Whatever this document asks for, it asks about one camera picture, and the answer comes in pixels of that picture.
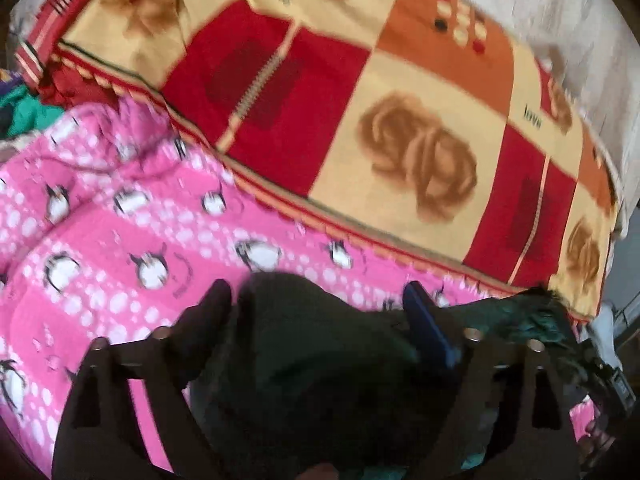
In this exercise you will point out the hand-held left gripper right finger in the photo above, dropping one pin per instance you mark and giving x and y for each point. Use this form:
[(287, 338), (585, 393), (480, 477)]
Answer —
[(425, 325)]

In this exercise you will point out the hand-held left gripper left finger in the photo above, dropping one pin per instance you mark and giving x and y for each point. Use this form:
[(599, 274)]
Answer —
[(217, 300)]

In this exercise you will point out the dark green garment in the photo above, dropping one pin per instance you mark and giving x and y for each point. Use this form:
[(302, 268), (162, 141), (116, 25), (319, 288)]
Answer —
[(310, 360)]

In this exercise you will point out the pink penguin print blanket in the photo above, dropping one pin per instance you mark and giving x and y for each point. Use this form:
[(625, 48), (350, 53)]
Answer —
[(125, 240)]

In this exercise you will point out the red and cream patterned blanket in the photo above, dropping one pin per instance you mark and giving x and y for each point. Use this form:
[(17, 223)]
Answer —
[(350, 85)]

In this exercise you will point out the teal cloth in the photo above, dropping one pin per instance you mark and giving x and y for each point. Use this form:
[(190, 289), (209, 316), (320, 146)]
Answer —
[(30, 112)]

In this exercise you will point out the purple printed cloth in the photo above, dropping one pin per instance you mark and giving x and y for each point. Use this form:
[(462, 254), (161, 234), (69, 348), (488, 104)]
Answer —
[(7, 82)]

